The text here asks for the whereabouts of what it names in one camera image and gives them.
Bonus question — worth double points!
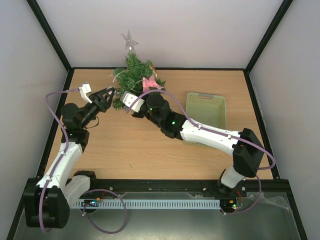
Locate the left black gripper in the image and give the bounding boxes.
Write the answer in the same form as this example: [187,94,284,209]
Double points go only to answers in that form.
[79,87,115,129]

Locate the small green christmas tree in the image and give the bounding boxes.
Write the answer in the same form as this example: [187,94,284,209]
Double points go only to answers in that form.
[112,52,166,110]

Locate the pink fabric bow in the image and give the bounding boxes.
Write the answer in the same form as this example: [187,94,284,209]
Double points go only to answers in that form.
[142,75,163,93]

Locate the silver star ornament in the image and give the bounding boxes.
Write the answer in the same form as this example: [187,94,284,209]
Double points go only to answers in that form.
[121,30,139,53]

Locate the green perforated plastic basket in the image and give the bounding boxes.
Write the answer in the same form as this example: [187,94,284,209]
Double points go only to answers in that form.
[182,91,227,148]

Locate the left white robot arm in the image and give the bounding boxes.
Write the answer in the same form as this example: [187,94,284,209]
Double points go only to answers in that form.
[23,83,116,233]

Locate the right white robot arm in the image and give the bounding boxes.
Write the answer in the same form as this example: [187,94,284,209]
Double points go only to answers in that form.
[122,92,263,196]

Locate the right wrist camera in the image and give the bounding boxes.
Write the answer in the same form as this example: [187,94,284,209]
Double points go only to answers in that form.
[120,91,145,113]

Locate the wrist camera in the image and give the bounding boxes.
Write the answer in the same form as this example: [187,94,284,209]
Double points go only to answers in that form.
[78,82,92,104]
[120,91,145,113]

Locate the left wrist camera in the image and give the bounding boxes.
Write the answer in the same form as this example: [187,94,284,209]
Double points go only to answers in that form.
[78,82,92,104]

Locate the purple cable loop front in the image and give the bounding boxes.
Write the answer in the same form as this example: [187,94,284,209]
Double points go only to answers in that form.
[81,188,128,234]

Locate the white slotted cable duct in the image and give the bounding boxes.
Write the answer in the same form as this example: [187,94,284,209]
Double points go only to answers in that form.
[71,199,221,210]

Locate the black aluminium front rail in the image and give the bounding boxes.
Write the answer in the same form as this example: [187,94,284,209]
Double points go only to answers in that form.
[25,178,291,193]

